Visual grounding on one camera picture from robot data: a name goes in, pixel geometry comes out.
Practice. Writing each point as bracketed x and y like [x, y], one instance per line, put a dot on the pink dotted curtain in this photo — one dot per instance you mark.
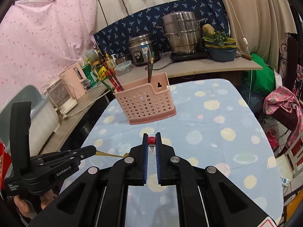
[40, 38]

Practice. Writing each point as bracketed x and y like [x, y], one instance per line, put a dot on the green chopstick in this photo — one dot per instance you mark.
[109, 87]
[151, 66]

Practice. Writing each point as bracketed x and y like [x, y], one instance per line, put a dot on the pink electric kettle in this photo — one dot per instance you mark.
[74, 79]

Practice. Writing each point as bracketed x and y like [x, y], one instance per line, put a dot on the white power strip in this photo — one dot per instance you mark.
[285, 182]

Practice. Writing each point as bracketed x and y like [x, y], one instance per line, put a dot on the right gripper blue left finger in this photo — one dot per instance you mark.
[145, 147]

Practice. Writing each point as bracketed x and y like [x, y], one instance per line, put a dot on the pink floral cloth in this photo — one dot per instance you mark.
[283, 105]

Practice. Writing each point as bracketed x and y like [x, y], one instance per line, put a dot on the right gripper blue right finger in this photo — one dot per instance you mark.
[158, 145]

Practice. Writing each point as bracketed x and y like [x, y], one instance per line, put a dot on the clear food container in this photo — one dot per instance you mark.
[123, 68]

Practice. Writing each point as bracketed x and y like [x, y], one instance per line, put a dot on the bright red chopstick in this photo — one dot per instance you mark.
[111, 75]

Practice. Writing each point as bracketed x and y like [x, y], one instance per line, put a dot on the yellow oil bottle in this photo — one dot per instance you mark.
[109, 61]

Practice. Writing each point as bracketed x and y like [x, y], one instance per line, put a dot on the person's left hand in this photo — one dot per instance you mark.
[25, 207]

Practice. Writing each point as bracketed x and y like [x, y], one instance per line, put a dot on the gold flower spoon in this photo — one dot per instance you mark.
[99, 153]

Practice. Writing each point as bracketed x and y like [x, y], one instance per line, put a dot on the large stainless steel steamer pot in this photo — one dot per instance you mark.
[183, 32]

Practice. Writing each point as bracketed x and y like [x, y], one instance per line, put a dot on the pink perforated utensil holder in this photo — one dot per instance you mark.
[144, 102]

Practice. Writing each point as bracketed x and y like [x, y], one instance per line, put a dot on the green snack package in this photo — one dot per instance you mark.
[89, 74]

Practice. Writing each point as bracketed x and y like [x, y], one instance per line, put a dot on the silver rice cooker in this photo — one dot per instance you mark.
[140, 46]

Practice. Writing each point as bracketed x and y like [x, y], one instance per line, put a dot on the dark red chopstick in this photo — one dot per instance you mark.
[148, 65]
[103, 70]

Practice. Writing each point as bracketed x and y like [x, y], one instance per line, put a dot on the green plastic bag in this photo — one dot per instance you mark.
[261, 81]

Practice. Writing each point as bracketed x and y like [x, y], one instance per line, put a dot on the blue planet pattern tablecloth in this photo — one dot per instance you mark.
[213, 127]

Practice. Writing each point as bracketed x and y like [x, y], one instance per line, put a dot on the navy floral cloth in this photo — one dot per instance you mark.
[114, 39]

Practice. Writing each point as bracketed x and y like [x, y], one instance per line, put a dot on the blue basin with vegetables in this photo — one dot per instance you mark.
[219, 45]

